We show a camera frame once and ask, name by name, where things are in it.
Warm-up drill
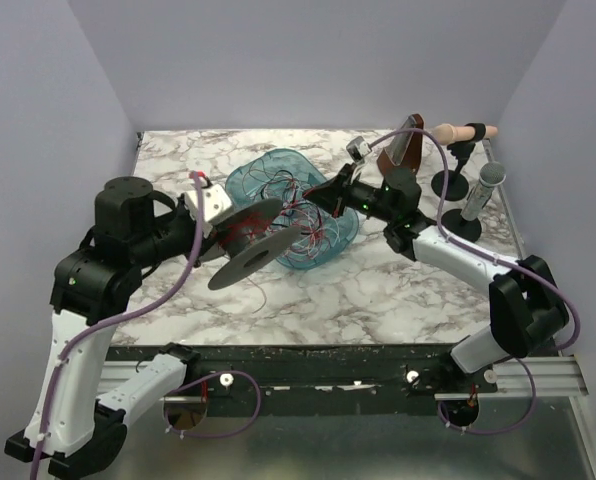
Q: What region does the teal transparent plastic bin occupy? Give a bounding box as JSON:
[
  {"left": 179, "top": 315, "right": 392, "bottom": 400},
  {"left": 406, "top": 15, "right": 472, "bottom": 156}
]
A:
[{"left": 225, "top": 148, "right": 359, "bottom": 270}]

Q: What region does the aluminium rail frame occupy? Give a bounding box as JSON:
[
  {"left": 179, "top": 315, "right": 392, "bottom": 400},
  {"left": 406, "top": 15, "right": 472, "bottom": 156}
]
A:
[{"left": 35, "top": 354, "right": 592, "bottom": 480}]

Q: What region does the silver mesh microphone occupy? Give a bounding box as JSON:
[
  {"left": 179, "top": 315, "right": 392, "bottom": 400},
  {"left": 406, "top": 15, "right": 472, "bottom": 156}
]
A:
[{"left": 461, "top": 162, "right": 506, "bottom": 221}]

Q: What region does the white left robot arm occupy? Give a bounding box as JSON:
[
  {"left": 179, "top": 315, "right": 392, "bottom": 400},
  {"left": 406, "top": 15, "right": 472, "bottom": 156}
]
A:
[{"left": 5, "top": 172, "right": 233, "bottom": 479}]

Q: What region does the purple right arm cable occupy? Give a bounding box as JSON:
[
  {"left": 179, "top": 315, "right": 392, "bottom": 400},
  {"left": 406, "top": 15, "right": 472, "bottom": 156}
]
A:
[{"left": 367, "top": 127, "right": 582, "bottom": 435}]

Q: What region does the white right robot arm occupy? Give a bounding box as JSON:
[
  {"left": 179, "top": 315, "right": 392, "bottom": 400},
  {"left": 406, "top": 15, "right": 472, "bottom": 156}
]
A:
[{"left": 303, "top": 164, "right": 569, "bottom": 374}]

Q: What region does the dark grey perforated spool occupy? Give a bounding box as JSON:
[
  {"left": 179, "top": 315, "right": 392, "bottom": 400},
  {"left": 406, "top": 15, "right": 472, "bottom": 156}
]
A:
[{"left": 208, "top": 198, "right": 301, "bottom": 291}]

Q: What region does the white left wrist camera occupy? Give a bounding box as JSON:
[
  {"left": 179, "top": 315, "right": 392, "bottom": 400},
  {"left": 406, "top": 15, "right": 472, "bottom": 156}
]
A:
[{"left": 183, "top": 172, "right": 235, "bottom": 238}]

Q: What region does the white perforated spool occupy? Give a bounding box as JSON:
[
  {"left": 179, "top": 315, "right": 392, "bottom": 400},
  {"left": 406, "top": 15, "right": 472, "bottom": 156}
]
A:
[{"left": 124, "top": 176, "right": 153, "bottom": 196}]

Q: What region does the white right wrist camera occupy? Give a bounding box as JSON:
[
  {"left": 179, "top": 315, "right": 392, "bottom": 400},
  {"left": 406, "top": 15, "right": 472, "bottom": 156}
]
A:
[{"left": 346, "top": 136, "right": 372, "bottom": 178}]

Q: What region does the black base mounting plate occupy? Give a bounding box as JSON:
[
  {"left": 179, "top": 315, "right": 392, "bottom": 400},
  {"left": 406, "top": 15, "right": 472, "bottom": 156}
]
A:
[{"left": 107, "top": 342, "right": 559, "bottom": 419}]

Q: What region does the black stand of silver microphone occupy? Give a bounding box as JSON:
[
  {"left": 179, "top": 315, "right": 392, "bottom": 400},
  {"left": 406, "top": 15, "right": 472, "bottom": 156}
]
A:
[{"left": 441, "top": 209, "right": 482, "bottom": 243}]

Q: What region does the tangled wire bundle in bin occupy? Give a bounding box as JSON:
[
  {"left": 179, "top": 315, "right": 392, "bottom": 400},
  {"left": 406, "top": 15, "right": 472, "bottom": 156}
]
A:
[{"left": 242, "top": 167, "right": 344, "bottom": 261}]

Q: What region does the thin red wire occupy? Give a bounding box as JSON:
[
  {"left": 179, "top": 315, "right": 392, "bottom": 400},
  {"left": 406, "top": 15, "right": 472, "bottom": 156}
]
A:
[{"left": 217, "top": 209, "right": 272, "bottom": 314}]

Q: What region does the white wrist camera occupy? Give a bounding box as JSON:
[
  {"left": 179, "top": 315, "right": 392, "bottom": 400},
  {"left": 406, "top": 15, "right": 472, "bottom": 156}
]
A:
[
  {"left": 346, "top": 136, "right": 372, "bottom": 178},
  {"left": 183, "top": 172, "right": 235, "bottom": 238}
]

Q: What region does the brown wooden metronome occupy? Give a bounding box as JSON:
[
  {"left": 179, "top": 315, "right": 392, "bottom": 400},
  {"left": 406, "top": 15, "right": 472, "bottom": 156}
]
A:
[{"left": 377, "top": 132, "right": 423, "bottom": 176}]

